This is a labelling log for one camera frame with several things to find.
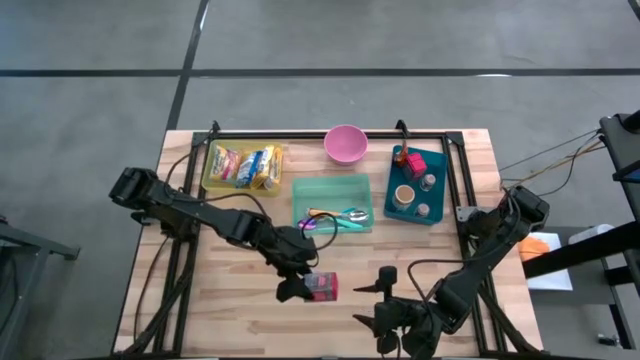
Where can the iridescent purple spoon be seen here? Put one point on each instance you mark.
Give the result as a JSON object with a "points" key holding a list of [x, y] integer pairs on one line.
{"points": [[306, 224]]}

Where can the neighbouring black rig frame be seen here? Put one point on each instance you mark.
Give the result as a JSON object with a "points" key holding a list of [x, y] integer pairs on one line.
{"points": [[620, 145]]}

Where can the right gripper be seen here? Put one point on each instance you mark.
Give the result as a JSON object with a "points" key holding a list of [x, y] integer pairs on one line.
{"points": [[407, 322]]}

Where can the teal plastic bin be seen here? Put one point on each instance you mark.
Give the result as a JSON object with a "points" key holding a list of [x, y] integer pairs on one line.
{"points": [[330, 192]]}

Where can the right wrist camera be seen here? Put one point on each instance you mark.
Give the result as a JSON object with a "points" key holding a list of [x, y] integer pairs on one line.
{"points": [[387, 277]]}

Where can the pink bowl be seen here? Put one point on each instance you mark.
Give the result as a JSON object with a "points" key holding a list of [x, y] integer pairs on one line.
{"points": [[346, 145]]}

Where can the white container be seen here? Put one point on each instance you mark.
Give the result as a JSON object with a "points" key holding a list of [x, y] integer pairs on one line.
{"points": [[590, 232]]}

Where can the black aluminium table frame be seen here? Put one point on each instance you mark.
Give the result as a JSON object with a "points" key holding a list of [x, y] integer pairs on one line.
{"points": [[320, 135]]}

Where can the pale yellow ramen pack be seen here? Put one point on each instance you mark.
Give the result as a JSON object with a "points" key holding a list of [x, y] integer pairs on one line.
{"points": [[262, 172]]}

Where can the white paper sheet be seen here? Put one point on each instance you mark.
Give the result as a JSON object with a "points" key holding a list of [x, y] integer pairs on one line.
{"points": [[550, 280]]}

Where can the grey side table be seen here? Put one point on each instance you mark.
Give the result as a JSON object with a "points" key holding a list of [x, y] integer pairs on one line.
{"points": [[30, 245]]}

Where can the small brown orange bottle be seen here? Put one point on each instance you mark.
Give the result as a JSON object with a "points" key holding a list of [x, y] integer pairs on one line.
{"points": [[400, 156]]}

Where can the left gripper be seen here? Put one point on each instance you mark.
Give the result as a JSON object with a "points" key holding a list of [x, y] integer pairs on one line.
{"points": [[292, 250]]}

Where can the yellow plastic bin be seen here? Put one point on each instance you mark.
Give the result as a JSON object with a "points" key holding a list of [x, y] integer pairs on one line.
{"points": [[207, 182]]}

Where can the dark blue plastic bin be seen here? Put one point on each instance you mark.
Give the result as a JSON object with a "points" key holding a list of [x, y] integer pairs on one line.
{"points": [[440, 165]]}

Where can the patterned red spice tin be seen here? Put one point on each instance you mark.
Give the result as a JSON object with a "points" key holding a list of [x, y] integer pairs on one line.
{"points": [[416, 166], [324, 286]]}

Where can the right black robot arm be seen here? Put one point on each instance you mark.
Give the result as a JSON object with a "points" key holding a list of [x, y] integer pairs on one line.
{"points": [[492, 245]]}

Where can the orange object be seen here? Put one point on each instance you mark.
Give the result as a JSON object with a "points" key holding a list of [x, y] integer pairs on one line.
{"points": [[532, 249]]}

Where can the multicoloured ramen pack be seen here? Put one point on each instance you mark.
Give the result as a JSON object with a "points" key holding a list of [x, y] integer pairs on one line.
{"points": [[225, 164]]}

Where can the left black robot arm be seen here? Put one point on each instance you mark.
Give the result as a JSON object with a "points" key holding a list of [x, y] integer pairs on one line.
{"points": [[190, 212]]}

